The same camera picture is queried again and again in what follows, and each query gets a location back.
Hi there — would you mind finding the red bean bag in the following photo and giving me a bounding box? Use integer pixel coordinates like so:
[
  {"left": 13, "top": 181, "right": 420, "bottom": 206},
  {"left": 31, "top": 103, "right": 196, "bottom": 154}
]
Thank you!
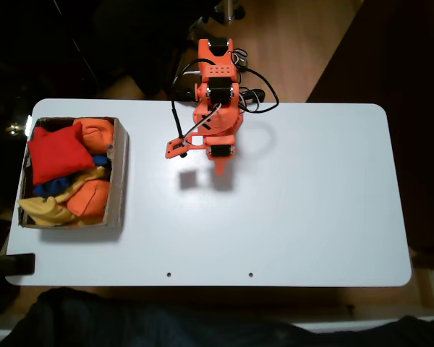
[{"left": 27, "top": 121, "right": 95, "bottom": 187}]

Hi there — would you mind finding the cardboard box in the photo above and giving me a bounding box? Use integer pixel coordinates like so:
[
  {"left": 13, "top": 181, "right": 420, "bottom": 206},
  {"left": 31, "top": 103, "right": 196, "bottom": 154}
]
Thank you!
[{"left": 17, "top": 116, "right": 130, "bottom": 229}]

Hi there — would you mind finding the orange bean bag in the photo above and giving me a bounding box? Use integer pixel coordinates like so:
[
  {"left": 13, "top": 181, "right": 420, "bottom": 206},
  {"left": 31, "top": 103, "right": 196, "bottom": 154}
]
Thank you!
[
  {"left": 65, "top": 179, "right": 111, "bottom": 218},
  {"left": 73, "top": 118, "right": 116, "bottom": 155}
]

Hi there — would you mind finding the yellow bean bag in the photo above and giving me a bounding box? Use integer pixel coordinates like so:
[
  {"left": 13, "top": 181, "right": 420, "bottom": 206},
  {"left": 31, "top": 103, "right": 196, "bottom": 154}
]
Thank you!
[
  {"left": 17, "top": 196, "right": 77, "bottom": 227},
  {"left": 56, "top": 165, "right": 109, "bottom": 203}
]

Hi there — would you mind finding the blue bean bag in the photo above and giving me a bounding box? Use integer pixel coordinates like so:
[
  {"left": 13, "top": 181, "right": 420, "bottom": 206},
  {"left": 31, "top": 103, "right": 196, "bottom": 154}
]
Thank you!
[{"left": 33, "top": 154, "right": 109, "bottom": 198}]

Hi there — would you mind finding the office chair base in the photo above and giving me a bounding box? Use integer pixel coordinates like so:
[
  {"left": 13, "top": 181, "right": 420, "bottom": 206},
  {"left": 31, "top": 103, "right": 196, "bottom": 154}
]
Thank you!
[{"left": 187, "top": 0, "right": 247, "bottom": 40}]

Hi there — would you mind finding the person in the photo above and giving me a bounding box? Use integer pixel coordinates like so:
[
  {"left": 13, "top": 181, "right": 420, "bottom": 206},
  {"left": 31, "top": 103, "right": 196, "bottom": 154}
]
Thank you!
[{"left": 1, "top": 287, "right": 434, "bottom": 347}]

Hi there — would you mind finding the black table-edge clamp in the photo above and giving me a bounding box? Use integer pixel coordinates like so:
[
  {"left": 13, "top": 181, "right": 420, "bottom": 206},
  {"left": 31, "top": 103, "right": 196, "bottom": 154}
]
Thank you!
[{"left": 0, "top": 252, "right": 36, "bottom": 278}]

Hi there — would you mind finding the thick black camera cable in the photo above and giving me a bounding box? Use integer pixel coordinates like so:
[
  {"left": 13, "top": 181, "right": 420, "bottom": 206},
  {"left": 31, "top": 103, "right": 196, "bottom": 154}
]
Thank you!
[{"left": 171, "top": 100, "right": 186, "bottom": 140}]

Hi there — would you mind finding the orange camera mount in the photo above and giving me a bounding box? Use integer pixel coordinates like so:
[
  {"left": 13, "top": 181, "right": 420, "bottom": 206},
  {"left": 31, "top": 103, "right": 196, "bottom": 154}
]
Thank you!
[{"left": 164, "top": 133, "right": 207, "bottom": 160}]

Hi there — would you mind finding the thin black servo wire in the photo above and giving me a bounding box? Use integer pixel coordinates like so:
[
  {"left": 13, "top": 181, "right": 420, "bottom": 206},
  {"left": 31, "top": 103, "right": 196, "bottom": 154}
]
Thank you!
[{"left": 238, "top": 67, "right": 279, "bottom": 115}]

